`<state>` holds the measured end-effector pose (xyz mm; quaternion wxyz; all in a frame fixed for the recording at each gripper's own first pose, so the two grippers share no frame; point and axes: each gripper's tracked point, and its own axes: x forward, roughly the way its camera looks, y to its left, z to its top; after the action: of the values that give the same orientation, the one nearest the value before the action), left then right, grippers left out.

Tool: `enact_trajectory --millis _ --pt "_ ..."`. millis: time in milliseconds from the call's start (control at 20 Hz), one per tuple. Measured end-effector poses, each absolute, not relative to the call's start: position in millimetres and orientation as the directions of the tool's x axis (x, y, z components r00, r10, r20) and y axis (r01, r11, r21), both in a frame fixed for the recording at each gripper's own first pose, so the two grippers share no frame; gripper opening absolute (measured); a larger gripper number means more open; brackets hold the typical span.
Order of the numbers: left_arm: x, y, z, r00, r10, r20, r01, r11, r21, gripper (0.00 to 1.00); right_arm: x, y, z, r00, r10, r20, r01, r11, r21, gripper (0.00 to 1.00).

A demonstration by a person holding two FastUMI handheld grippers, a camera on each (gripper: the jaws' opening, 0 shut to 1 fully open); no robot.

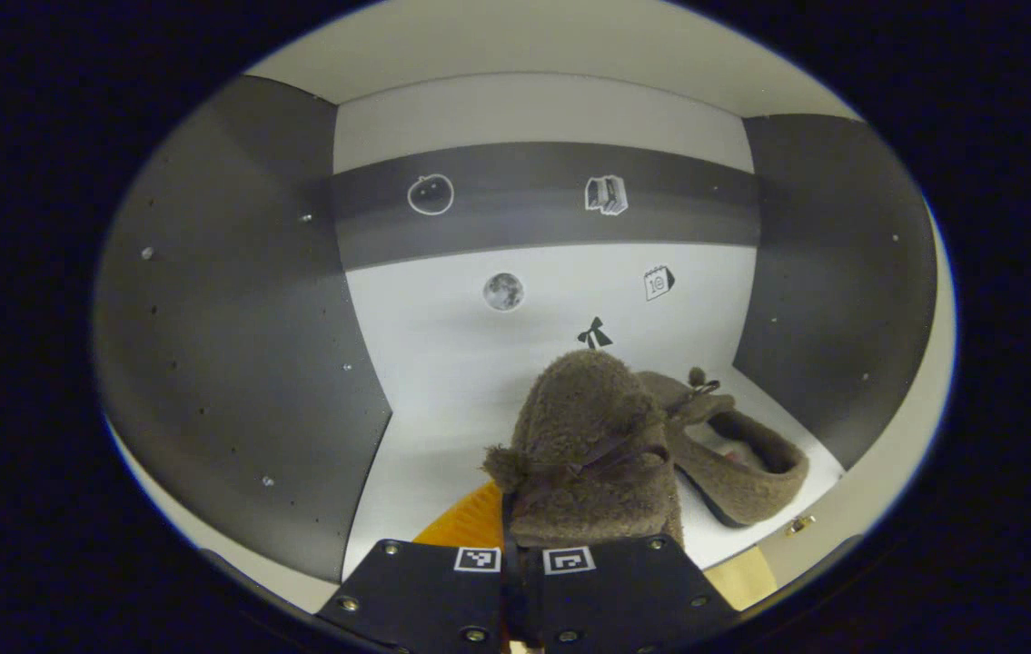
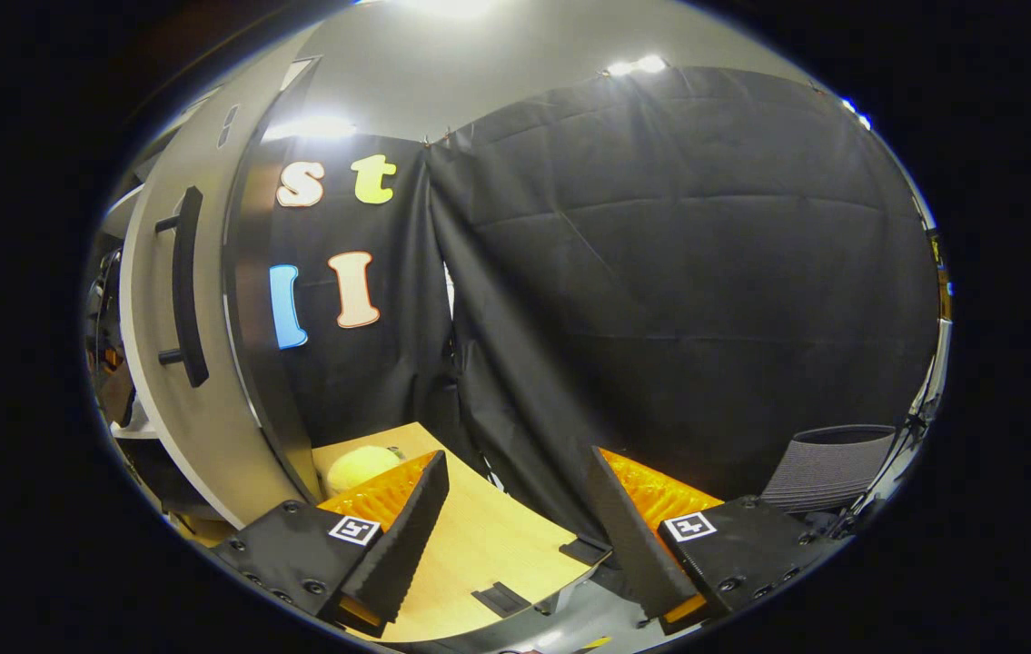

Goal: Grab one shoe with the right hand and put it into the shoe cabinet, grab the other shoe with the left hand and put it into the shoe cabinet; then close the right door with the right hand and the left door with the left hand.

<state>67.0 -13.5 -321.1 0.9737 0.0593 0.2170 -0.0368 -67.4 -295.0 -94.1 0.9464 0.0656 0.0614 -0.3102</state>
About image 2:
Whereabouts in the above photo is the white shoe cabinet door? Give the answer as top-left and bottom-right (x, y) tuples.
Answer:
(120, 86), (307, 530)

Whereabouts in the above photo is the black metal bracket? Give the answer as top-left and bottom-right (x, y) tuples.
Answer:
(559, 538), (611, 566)
(471, 581), (532, 619)

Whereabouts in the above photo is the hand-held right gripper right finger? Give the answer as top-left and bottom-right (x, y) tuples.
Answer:
(586, 445), (848, 637)

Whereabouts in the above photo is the black backdrop cloth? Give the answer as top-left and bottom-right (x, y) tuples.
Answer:
(424, 65), (941, 546)
(265, 134), (457, 464)

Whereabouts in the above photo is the white shoe cabinet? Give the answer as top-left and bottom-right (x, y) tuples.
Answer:
(102, 54), (327, 530)

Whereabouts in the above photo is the grey mesh chair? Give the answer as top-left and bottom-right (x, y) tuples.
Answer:
(758, 423), (899, 517)

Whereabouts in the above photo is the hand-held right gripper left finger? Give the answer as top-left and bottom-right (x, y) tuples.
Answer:
(211, 450), (451, 639)

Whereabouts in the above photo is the wooden base platform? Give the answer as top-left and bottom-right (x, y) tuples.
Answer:
(179, 421), (611, 644)

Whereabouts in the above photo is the pale yellow round object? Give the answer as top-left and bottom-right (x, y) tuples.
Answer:
(324, 445), (407, 496)

